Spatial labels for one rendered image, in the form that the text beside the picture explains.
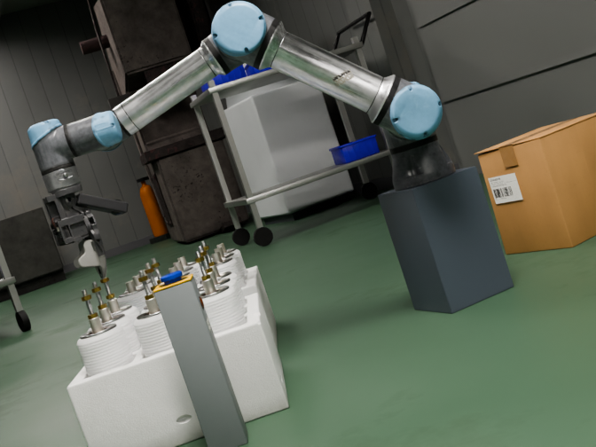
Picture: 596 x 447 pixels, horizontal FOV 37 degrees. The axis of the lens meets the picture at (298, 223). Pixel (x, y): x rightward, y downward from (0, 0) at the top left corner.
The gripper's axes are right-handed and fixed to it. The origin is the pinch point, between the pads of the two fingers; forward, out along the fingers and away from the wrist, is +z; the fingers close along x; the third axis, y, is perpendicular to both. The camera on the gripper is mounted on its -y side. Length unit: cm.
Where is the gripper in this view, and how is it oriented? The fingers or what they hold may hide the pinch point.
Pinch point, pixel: (104, 270)
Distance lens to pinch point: 205.3
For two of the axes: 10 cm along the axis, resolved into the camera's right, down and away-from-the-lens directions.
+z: 3.2, 9.4, 0.8
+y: -8.2, 3.2, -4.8
